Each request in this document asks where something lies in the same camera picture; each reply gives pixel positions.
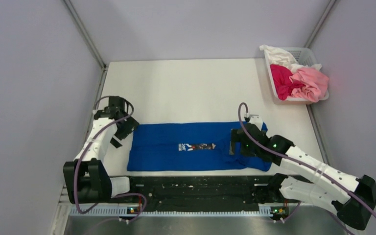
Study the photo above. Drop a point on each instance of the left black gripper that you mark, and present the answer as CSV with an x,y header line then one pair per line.
x,y
131,125

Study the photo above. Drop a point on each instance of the white plastic laundry basket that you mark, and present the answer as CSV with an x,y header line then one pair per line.
x,y
289,100

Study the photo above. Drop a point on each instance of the light pink t-shirt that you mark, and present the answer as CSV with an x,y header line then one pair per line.
x,y
316,84

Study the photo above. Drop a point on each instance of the aluminium frame rail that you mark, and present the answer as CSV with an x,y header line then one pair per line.
x,y
219,194

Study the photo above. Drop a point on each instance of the magenta t-shirt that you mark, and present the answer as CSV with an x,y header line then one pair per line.
x,y
283,84

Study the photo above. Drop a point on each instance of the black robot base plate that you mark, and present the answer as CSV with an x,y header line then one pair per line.
x,y
204,193

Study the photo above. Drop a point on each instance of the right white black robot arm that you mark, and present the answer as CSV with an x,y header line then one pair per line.
x,y
352,199

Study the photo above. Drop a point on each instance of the white t-shirt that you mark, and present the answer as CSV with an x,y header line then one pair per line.
x,y
293,58

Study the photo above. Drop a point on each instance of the blue panda print t-shirt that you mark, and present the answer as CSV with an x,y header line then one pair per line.
x,y
201,146

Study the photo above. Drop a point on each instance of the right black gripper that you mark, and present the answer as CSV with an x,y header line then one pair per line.
x,y
235,138

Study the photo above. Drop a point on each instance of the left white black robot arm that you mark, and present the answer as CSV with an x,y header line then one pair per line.
x,y
87,171

